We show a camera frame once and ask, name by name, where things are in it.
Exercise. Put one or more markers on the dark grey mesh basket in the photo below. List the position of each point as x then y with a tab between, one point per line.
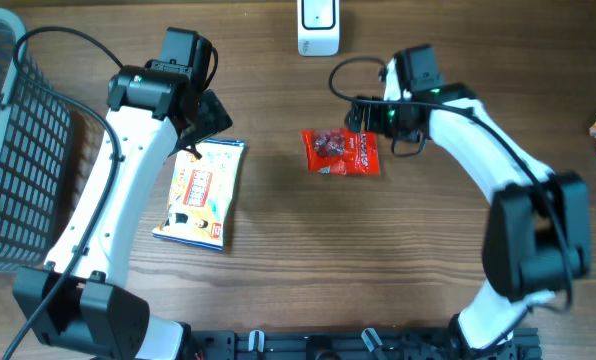
36	134

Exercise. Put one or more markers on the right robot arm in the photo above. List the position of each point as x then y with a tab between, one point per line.
538	238

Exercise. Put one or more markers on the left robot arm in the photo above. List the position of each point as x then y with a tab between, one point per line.
78	300

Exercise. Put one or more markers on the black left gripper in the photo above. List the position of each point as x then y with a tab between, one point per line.
213	118

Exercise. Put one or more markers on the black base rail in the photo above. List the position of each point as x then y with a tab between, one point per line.
368	344

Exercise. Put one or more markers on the red snack bag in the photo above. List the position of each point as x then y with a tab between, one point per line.
341	152

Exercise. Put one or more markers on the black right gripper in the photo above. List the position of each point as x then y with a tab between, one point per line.
374	123

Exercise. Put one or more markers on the white barcode scanner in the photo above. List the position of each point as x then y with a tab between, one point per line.
318	27

